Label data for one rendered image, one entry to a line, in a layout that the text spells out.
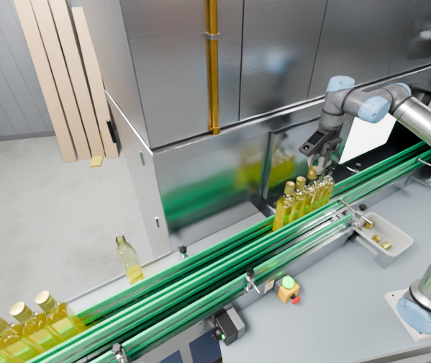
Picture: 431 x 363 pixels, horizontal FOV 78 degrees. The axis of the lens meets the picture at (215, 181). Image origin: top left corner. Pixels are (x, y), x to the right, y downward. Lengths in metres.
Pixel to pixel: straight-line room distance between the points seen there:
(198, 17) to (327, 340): 1.14
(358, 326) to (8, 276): 2.37
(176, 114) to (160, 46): 0.19
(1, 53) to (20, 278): 2.58
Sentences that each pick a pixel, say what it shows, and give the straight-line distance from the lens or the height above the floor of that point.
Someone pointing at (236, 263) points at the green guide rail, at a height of 0.94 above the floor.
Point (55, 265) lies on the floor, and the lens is 2.55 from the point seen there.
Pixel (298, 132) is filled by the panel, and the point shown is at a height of 1.29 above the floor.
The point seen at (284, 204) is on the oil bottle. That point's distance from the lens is 1.10.
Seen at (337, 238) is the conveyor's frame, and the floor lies 0.87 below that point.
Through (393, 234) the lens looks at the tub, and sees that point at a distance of 1.55.
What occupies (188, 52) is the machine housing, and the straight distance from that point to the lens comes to 0.77.
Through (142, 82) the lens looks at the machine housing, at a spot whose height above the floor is 1.60.
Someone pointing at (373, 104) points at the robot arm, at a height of 1.51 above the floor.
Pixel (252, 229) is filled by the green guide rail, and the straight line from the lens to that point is 1.16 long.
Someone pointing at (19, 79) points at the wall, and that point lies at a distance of 4.18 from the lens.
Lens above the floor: 1.83
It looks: 40 degrees down
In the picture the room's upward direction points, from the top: 2 degrees counter-clockwise
